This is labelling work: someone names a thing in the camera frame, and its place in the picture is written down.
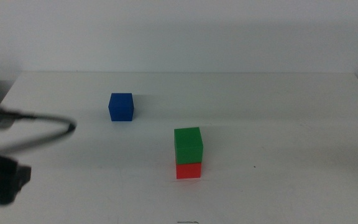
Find green cube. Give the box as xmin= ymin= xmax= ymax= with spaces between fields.
xmin=173 ymin=126 xmax=204 ymax=165

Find blue cube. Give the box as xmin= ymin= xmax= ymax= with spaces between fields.
xmin=108 ymin=92 xmax=135 ymax=122

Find red cube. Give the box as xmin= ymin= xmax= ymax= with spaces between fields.
xmin=175 ymin=161 xmax=203 ymax=180

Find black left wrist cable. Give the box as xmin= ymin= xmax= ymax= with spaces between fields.
xmin=0 ymin=107 xmax=77 ymax=159

